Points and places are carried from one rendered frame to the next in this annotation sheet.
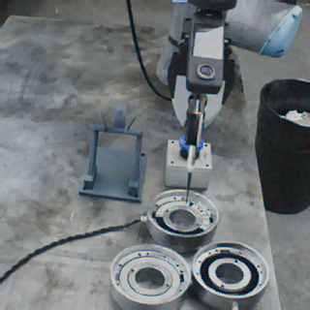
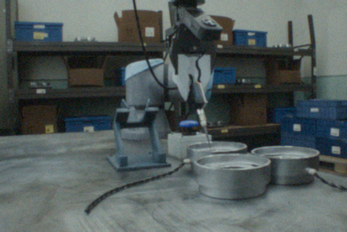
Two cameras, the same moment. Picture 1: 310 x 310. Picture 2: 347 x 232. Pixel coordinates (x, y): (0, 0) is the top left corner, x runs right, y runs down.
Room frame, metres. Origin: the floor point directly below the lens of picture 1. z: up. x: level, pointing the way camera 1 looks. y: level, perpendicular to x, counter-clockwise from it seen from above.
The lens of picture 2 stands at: (0.05, 0.23, 0.94)
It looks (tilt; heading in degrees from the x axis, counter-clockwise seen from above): 4 degrees down; 343
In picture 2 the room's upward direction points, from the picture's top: 1 degrees counter-clockwise
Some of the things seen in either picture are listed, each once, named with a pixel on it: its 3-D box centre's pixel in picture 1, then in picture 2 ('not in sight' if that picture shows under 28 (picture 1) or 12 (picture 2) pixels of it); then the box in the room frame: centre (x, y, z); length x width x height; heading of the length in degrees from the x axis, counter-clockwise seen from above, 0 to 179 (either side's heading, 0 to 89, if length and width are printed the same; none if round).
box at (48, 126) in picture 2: not in sight; (39, 121); (4.17, 0.56, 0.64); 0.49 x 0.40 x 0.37; 99
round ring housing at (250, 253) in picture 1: (228, 277); (284, 164); (0.52, -0.09, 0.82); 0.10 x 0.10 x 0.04
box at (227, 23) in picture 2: not in sight; (210, 32); (4.36, -1.60, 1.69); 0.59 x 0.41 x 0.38; 99
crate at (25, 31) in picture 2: not in sight; (38, 35); (4.20, 0.54, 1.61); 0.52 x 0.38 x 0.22; 97
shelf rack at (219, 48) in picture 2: not in sight; (251, 84); (4.41, -2.22, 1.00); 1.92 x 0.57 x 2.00; 94
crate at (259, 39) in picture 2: not in sight; (244, 40); (4.40, -2.12, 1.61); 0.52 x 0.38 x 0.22; 97
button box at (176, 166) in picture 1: (188, 162); (188, 144); (0.76, -0.02, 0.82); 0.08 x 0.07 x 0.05; 4
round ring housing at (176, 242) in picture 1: (181, 221); (216, 157); (0.62, -0.02, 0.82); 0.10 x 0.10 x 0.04
